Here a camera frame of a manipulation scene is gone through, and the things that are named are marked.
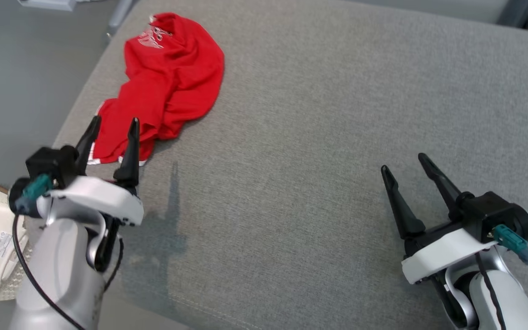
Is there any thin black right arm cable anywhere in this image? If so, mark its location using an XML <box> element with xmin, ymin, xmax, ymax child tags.
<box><xmin>475</xmin><ymin>254</ymin><xmax>507</xmax><ymax>330</ymax></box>

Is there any grey partition leg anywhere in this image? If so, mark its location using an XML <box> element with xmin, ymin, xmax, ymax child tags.
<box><xmin>107</xmin><ymin>0</ymin><xmax>138</xmax><ymax>36</ymax></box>

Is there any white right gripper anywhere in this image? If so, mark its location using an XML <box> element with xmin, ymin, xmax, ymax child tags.
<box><xmin>381</xmin><ymin>153</ymin><xmax>498</xmax><ymax>285</ymax></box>

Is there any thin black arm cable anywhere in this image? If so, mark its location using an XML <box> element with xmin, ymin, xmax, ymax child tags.
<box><xmin>104</xmin><ymin>236</ymin><xmax>125</xmax><ymax>292</ymax></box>
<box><xmin>475</xmin><ymin>254</ymin><xmax>507</xmax><ymax>330</ymax></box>

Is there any grey partition post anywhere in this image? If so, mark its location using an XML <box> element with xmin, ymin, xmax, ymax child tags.
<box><xmin>498</xmin><ymin>0</ymin><xmax>528</xmax><ymax>33</ymax></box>

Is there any left camera cable teal plug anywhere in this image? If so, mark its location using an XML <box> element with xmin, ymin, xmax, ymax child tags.
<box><xmin>12</xmin><ymin>173</ymin><xmax>86</xmax><ymax>330</ymax></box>

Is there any red shorts white stripe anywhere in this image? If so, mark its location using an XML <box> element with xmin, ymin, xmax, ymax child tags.
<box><xmin>88</xmin><ymin>12</ymin><xmax>225</xmax><ymax>165</ymax></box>

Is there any camera cable teal plug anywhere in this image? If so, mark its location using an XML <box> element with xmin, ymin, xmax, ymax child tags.
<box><xmin>491</xmin><ymin>224</ymin><xmax>528</xmax><ymax>292</ymax></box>
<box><xmin>12</xmin><ymin>173</ymin><xmax>86</xmax><ymax>330</ymax></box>

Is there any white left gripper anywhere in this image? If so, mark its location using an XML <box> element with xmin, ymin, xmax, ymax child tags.
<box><xmin>37</xmin><ymin>115</ymin><xmax>144</xmax><ymax>226</ymax></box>

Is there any right camera cable teal plug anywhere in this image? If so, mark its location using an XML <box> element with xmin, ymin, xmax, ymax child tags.
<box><xmin>491</xmin><ymin>224</ymin><xmax>528</xmax><ymax>292</ymax></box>

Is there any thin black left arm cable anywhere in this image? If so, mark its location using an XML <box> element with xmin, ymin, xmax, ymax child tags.
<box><xmin>104</xmin><ymin>236</ymin><xmax>125</xmax><ymax>292</ymax></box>

